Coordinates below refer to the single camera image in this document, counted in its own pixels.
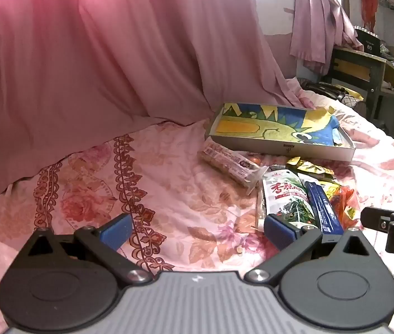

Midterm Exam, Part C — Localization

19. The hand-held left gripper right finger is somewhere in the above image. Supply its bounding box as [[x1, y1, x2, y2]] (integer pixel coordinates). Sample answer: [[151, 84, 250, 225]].
[[246, 214, 380, 285]]

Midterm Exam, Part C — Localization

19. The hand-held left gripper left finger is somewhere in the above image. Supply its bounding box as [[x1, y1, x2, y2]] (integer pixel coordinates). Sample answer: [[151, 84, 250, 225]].
[[19, 213, 154, 286]]

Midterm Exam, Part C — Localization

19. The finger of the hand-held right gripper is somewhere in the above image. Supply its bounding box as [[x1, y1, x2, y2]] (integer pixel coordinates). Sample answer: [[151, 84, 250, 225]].
[[360, 207, 394, 255]]

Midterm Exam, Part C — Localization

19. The orange snack packet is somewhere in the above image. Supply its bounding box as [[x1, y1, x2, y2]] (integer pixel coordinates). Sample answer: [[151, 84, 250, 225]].
[[336, 186, 361, 230]]

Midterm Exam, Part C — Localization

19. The green and white snack packet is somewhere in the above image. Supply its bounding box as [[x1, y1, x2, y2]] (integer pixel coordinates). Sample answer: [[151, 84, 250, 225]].
[[261, 169, 317, 232]]

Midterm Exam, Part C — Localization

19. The dark blue snack packet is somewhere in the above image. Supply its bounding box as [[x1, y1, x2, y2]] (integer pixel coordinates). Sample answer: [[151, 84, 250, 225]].
[[303, 177, 344, 235]]

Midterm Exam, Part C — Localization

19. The crinkled golden snack packet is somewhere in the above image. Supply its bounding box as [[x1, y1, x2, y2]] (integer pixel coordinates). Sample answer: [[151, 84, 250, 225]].
[[285, 156, 335, 178]]

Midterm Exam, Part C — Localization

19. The colourful cardboard tray box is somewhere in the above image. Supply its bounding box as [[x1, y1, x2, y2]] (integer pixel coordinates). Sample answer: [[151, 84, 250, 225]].
[[204, 102, 356, 162]]

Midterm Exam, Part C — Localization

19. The long clear snack packet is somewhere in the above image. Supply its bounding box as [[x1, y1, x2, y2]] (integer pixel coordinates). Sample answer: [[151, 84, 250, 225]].
[[202, 138, 269, 195]]

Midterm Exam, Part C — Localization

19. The floral pink bed sheet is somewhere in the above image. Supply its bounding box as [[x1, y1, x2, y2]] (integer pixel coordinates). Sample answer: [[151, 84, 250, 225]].
[[0, 77, 394, 334]]

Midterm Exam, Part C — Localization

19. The black mesh basket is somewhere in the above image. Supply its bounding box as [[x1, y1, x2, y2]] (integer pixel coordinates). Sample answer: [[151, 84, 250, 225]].
[[303, 82, 363, 110]]

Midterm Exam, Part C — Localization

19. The black device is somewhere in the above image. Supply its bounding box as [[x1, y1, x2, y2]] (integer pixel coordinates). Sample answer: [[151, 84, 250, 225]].
[[353, 26, 382, 56]]

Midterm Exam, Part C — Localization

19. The pink curtain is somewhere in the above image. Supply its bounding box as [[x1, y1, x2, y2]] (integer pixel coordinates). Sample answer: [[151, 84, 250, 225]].
[[0, 0, 317, 199]]

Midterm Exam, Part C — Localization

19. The hanging pale pink cloth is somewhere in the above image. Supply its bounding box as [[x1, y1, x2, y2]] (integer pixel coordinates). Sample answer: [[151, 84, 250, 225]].
[[289, 0, 363, 75]]

